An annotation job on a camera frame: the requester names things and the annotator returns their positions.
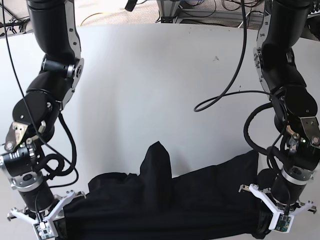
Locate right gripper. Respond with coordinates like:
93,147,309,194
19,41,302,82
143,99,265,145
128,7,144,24
6,172,85,223

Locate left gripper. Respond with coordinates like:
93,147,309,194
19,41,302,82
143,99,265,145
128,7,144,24
238,167,314,212

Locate black T-shirt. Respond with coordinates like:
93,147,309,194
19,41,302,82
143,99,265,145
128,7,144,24
59,142,272,240

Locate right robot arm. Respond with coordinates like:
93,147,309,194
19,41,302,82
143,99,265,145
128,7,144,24
0,0,84,221

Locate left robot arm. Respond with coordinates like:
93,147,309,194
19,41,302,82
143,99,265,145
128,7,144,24
243,0,320,211

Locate black tripod stand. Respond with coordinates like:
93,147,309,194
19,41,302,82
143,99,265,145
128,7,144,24
0,0,33,38

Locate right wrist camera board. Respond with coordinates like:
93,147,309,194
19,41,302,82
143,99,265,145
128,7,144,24
32,220,59,240

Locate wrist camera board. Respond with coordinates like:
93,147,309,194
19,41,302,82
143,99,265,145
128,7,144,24
268,212,294,234
32,220,59,240

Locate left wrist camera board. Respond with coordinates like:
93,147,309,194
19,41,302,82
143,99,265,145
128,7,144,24
268,212,294,234

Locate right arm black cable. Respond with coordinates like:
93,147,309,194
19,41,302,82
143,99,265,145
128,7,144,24
37,112,80,188

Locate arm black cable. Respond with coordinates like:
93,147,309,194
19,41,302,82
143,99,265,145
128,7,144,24
37,112,80,188
193,0,283,171

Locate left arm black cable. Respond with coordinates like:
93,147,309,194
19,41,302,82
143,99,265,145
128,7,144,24
193,0,283,171

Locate yellow cable on floor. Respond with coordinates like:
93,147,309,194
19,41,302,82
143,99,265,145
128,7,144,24
79,12,101,27

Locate aluminium frame post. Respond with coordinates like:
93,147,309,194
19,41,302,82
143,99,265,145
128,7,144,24
156,0,183,24

